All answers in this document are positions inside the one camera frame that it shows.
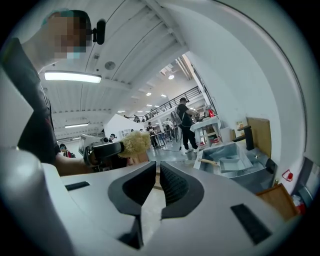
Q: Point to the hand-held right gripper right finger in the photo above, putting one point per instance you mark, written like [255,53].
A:
[180,190]

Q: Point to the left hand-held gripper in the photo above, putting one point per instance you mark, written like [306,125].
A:
[86,146]

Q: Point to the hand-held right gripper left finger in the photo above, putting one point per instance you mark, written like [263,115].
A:
[130,190]

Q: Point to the yellow fibrous loofah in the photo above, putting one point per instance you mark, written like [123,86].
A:
[136,143]

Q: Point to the person's left forearm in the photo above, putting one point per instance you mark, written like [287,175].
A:
[72,167]

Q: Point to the long ceiling light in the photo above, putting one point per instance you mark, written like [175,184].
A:
[76,125]
[72,76]

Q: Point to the stainless steel sink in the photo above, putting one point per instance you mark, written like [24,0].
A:
[240,172]

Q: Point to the standing floor fan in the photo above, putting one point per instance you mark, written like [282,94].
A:
[176,127]

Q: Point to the white table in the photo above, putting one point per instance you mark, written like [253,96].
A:
[206,130]

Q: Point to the black balcony railing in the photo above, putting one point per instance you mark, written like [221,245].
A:
[172,102]

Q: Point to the person's black shirt torso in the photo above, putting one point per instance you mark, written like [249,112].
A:
[32,120]

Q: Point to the cream picture box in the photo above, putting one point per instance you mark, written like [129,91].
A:
[240,125]

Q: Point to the wooden backsplash board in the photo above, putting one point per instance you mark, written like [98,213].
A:
[260,135]

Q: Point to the person's head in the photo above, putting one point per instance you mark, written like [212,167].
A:
[67,37]

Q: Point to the teal hair cap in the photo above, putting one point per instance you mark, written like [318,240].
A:
[53,15]

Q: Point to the black head-mounted camera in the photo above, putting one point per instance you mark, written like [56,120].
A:
[100,31]

